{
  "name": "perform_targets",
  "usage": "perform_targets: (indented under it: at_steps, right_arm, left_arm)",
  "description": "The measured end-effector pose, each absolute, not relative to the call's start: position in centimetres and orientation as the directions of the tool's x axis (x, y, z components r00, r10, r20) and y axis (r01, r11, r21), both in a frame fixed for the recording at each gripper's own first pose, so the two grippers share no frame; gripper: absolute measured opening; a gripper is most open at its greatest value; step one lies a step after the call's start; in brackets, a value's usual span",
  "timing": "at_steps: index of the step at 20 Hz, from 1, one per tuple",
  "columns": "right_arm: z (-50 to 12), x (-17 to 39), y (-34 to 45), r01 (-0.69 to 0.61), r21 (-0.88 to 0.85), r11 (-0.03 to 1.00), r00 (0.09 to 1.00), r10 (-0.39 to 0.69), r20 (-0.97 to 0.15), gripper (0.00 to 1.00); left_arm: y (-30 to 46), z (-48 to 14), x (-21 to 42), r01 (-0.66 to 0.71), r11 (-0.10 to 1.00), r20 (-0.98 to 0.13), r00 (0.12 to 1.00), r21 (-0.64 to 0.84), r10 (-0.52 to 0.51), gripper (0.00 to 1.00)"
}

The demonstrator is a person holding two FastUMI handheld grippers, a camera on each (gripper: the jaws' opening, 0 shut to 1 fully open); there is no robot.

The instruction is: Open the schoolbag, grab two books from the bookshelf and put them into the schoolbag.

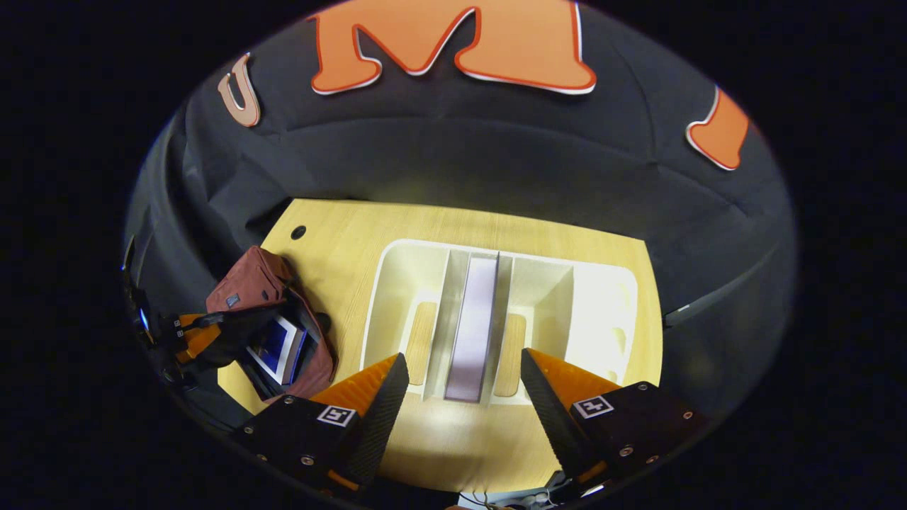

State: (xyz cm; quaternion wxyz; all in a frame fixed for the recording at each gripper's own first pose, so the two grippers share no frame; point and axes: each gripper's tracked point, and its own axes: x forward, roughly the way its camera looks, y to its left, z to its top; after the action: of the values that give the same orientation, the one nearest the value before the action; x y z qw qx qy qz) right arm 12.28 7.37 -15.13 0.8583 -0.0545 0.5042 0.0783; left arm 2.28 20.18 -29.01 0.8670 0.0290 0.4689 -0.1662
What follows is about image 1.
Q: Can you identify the black backdrop cloth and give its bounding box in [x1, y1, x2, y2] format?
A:
[124, 0, 798, 426]

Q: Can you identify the black spine book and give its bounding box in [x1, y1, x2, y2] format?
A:
[444, 254, 501, 404]

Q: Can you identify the white bookshelf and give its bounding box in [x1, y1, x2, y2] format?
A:
[359, 238, 639, 407]

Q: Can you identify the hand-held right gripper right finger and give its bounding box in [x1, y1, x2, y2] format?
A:
[519, 347, 711, 487]

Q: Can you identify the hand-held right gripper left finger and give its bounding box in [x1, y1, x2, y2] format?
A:
[236, 352, 412, 491]

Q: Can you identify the maroon schoolbag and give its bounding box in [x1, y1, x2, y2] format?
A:
[205, 245, 338, 405]

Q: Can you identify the blue cover book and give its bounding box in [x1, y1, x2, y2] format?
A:
[245, 314, 308, 387]

